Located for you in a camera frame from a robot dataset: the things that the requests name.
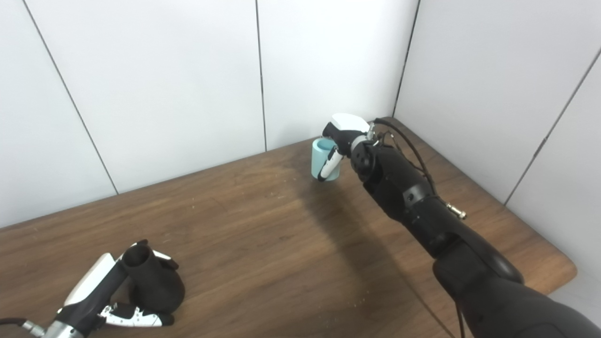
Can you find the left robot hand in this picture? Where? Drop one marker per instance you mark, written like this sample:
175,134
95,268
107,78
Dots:
94,286

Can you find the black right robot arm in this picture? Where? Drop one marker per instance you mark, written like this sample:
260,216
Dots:
446,234

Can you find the black nozzle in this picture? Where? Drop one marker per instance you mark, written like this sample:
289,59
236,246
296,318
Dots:
155,281

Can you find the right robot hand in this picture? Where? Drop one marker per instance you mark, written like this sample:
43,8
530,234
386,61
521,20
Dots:
347,131

